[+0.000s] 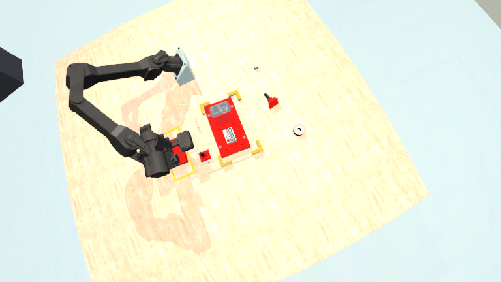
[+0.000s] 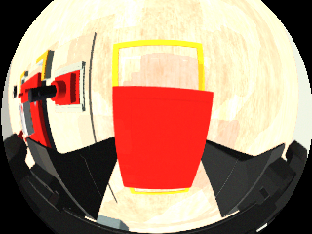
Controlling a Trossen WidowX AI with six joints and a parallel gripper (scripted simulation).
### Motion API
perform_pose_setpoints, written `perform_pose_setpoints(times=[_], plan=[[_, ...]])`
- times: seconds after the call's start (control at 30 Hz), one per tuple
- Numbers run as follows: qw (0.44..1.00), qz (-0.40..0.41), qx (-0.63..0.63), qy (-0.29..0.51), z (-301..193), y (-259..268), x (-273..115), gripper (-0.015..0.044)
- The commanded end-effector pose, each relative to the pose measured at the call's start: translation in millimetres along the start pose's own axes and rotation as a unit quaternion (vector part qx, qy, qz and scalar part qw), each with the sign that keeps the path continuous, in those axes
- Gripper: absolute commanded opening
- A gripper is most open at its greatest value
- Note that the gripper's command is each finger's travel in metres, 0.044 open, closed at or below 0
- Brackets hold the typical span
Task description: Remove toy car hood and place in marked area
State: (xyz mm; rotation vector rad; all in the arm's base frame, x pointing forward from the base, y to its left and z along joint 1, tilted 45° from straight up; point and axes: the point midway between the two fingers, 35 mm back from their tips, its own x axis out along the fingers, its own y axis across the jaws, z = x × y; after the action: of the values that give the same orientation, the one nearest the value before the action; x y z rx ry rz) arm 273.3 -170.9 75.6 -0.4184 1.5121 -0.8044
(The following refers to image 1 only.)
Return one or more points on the white ring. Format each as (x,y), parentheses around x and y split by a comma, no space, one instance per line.
(301,128)

